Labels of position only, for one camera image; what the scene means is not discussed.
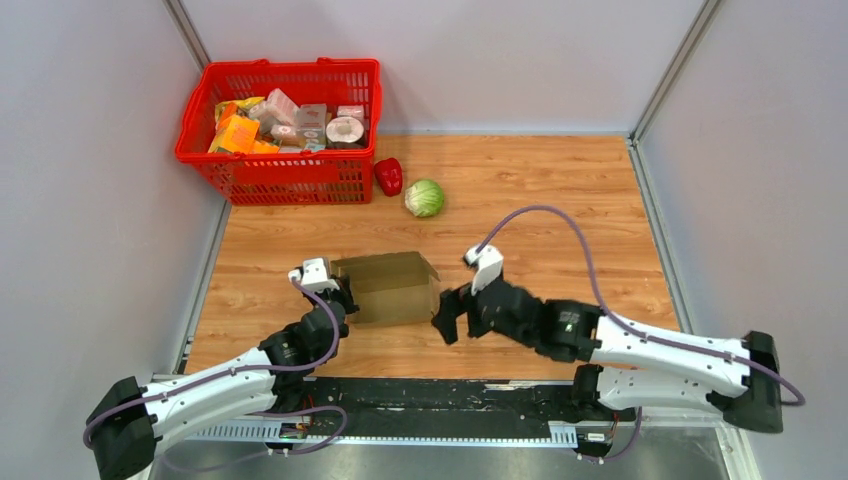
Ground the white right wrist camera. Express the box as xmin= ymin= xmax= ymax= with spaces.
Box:
xmin=463 ymin=244 xmax=504 ymax=296

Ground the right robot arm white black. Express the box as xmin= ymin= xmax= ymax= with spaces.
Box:
xmin=431 ymin=279 xmax=784 ymax=434

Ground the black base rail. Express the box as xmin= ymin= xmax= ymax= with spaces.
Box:
xmin=148 ymin=376 xmax=743 ymax=458

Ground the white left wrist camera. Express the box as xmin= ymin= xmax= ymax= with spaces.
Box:
xmin=288 ymin=257 xmax=340 ymax=293

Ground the pink white carton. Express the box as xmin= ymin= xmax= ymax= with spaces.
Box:
xmin=249 ymin=88 xmax=299 ymax=131

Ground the brown cardboard box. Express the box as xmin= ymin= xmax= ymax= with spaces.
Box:
xmin=330 ymin=251 xmax=440 ymax=328

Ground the red bell pepper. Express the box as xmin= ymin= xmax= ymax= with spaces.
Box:
xmin=373 ymin=157 xmax=404 ymax=197

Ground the yellow snack packet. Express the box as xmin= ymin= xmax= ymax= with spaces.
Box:
xmin=214 ymin=96 xmax=264 ymax=123

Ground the beige small box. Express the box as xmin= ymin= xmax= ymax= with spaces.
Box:
xmin=296 ymin=104 xmax=328 ymax=151

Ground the red plastic shopping basket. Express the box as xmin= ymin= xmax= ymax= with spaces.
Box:
xmin=175 ymin=57 xmax=383 ymax=206

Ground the orange snack box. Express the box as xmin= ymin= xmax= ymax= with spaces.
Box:
xmin=207 ymin=114 xmax=260 ymax=154

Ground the white tape roll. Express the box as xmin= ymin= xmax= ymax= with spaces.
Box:
xmin=325 ymin=116 xmax=366 ymax=149

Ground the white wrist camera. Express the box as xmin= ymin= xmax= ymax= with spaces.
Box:
xmin=288 ymin=257 xmax=340 ymax=293
xmin=463 ymin=244 xmax=504 ymax=296

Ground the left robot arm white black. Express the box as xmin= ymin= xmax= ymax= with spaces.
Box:
xmin=83 ymin=275 xmax=359 ymax=479

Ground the green cabbage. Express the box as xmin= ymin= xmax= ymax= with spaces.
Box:
xmin=404 ymin=179 xmax=445 ymax=218

